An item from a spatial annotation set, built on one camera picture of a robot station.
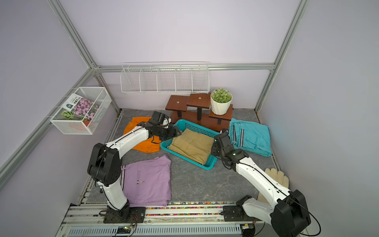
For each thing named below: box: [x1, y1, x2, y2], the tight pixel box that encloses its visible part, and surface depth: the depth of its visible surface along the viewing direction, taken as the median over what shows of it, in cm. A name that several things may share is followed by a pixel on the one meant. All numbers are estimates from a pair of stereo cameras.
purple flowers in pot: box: [71, 97, 100, 127], surface depth 76 cm
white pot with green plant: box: [210, 87, 233, 116], surface depth 90 cm
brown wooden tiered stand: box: [165, 93, 233, 131], surface depth 103 cm
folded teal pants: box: [228, 118, 273, 158], surface depth 103 cm
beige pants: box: [167, 128, 215, 165], surface depth 95 cm
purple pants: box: [120, 154, 172, 208], surface depth 84 cm
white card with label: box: [60, 93, 83, 112], surface depth 74 cm
